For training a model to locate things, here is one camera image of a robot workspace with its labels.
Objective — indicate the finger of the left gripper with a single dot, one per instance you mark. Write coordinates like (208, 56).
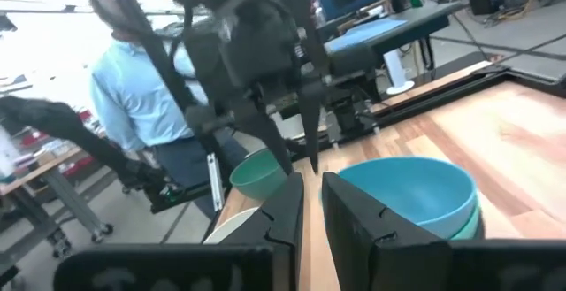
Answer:
(312, 114)
(263, 127)

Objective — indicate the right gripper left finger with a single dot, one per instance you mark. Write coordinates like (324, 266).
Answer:
(269, 229)

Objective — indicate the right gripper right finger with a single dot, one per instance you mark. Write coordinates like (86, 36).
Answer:
(367, 242)

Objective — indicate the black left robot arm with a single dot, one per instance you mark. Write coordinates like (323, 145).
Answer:
(309, 25)

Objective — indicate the large white speckled bowl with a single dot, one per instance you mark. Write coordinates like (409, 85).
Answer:
(232, 227)

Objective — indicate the blue bowl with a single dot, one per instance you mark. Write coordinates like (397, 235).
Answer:
(411, 193)

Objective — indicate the silver metal bar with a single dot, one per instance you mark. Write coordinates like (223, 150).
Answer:
(216, 180)

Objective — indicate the white cylinder stand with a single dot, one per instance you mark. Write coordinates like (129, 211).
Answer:
(395, 72)

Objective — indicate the blue desk mat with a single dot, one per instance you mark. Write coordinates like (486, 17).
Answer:
(367, 34)

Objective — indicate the mint green bowl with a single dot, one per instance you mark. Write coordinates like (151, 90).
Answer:
(471, 229)

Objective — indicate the person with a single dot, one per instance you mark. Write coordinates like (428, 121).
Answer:
(132, 96)

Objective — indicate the dark office desk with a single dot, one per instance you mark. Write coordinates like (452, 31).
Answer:
(424, 21)

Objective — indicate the wooden workbench on wheels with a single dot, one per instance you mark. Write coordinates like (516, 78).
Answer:
(40, 173)

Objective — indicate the white container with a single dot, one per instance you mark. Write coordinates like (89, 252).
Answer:
(6, 156)

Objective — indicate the black table frame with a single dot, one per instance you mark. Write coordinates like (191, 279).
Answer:
(442, 94)

